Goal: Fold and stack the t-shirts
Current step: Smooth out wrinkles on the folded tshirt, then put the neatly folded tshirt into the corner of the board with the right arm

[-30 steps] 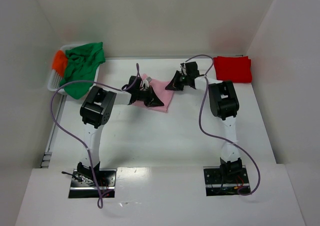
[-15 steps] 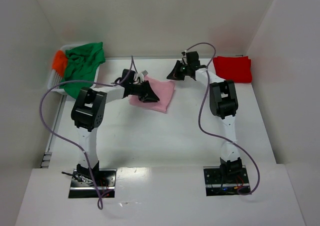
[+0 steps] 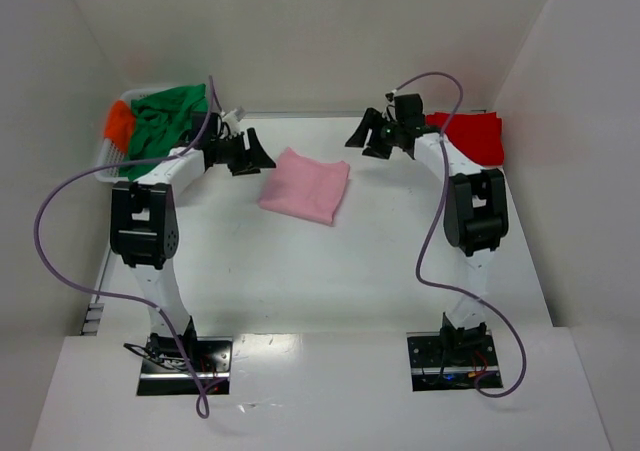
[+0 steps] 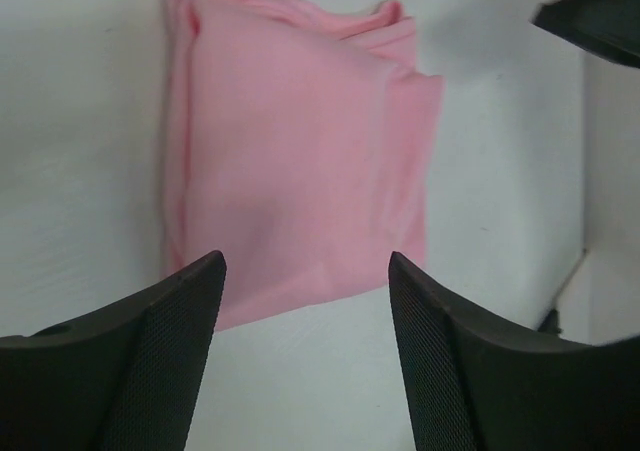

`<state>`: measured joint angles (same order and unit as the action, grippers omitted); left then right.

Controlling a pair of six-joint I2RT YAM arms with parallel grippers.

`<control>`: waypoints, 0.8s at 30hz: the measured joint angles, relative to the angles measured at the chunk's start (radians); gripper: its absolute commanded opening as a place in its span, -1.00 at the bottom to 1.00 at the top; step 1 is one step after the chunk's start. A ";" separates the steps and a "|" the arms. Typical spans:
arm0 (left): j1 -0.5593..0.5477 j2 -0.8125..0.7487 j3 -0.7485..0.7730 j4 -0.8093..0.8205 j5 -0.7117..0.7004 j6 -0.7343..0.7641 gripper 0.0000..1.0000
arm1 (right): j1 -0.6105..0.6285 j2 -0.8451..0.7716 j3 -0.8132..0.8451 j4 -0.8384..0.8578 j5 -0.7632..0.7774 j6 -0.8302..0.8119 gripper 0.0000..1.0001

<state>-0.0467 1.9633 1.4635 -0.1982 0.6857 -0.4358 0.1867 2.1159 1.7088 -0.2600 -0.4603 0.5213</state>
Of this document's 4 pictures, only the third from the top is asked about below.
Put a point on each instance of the pink t shirt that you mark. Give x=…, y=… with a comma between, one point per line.
x=304, y=188

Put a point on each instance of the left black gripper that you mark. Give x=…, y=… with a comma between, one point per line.
x=240, y=152

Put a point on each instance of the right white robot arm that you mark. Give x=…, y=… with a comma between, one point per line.
x=473, y=214

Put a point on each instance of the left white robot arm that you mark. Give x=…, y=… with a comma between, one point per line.
x=144, y=228

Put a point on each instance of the green t shirt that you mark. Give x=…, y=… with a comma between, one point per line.
x=163, y=119

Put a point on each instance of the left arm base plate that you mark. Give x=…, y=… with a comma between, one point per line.
x=163, y=371

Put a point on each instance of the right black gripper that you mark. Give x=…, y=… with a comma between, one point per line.
x=382, y=134

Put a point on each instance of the folded red t shirt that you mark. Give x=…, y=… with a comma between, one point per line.
x=478, y=137

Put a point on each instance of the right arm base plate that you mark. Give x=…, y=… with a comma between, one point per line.
x=434, y=369

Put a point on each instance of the orange t shirt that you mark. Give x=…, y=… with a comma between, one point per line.
x=120, y=125

